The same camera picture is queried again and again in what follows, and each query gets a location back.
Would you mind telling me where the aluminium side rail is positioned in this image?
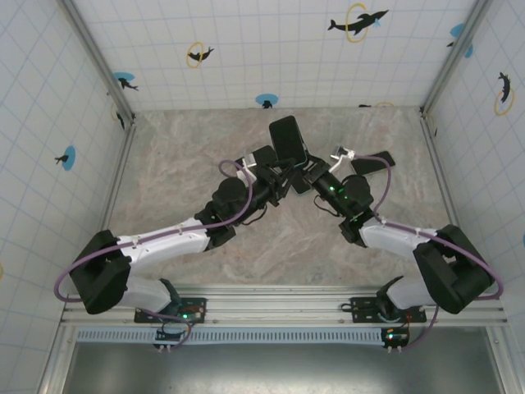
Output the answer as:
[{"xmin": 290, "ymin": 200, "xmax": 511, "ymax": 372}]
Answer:
[
  {"xmin": 96, "ymin": 121, "xmax": 139, "ymax": 239},
  {"xmin": 420, "ymin": 113, "xmax": 464, "ymax": 231}
]

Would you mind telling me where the small black controller board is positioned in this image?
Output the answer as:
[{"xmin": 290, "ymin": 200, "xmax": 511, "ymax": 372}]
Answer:
[
  {"xmin": 380, "ymin": 327, "xmax": 411, "ymax": 353},
  {"xmin": 153, "ymin": 328, "xmax": 185, "ymax": 353}
]

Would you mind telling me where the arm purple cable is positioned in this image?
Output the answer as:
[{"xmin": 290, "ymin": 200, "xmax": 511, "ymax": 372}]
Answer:
[
  {"xmin": 353, "ymin": 153, "xmax": 504, "ymax": 351},
  {"xmin": 54, "ymin": 158, "xmax": 253, "ymax": 350}
]

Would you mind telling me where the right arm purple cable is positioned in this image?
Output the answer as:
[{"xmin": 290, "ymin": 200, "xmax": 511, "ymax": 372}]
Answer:
[{"xmin": 353, "ymin": 153, "xmax": 504, "ymax": 351}]

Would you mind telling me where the aluminium corner post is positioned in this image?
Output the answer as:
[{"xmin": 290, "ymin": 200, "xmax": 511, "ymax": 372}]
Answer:
[
  {"xmin": 418, "ymin": 0, "xmax": 495, "ymax": 116},
  {"xmin": 56, "ymin": 0, "xmax": 137, "ymax": 124}
]

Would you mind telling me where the aluminium mounting rail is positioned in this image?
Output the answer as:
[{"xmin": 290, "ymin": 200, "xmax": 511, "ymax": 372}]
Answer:
[{"xmin": 60, "ymin": 286, "xmax": 510, "ymax": 328}]

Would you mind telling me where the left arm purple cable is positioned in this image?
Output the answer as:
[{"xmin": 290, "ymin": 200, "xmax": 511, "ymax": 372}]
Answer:
[{"xmin": 54, "ymin": 158, "xmax": 253, "ymax": 350}]

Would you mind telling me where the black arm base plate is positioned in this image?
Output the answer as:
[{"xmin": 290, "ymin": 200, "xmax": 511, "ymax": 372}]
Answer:
[
  {"xmin": 134, "ymin": 295, "xmax": 208, "ymax": 324},
  {"xmin": 340, "ymin": 295, "xmax": 427, "ymax": 324}
]

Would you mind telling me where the grey metal panel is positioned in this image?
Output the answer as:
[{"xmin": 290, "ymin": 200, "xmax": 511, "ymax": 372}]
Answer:
[{"xmin": 65, "ymin": 341, "xmax": 505, "ymax": 394}]

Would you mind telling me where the white slotted cable duct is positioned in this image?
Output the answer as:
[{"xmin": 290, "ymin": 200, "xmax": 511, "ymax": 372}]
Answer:
[{"xmin": 75, "ymin": 327, "xmax": 411, "ymax": 344}]

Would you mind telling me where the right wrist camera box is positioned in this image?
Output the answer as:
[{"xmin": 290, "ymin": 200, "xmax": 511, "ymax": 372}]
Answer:
[{"xmin": 330, "ymin": 144, "xmax": 356, "ymax": 173}]

